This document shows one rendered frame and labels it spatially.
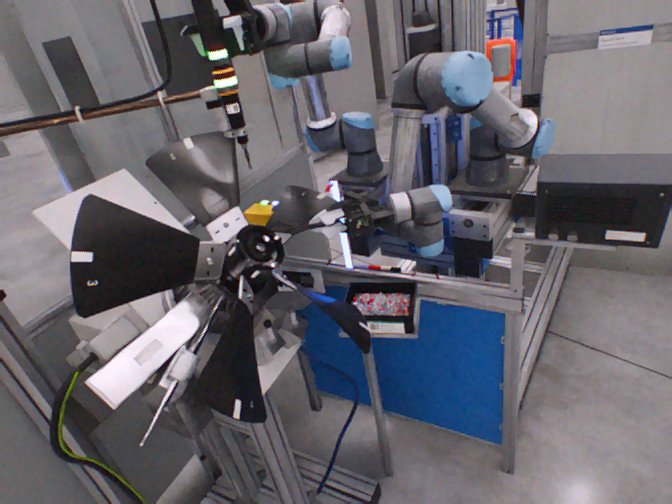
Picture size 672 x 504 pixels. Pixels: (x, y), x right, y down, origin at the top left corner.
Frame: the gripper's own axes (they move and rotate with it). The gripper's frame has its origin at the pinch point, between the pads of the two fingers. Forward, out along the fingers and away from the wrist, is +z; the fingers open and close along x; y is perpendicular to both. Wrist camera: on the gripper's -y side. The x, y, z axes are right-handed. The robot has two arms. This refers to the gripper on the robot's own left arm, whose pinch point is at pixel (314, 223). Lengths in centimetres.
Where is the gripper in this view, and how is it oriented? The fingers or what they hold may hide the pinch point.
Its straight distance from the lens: 112.4
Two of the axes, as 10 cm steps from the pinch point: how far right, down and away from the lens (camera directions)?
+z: -9.7, 2.4, -0.7
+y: 1.9, 5.6, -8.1
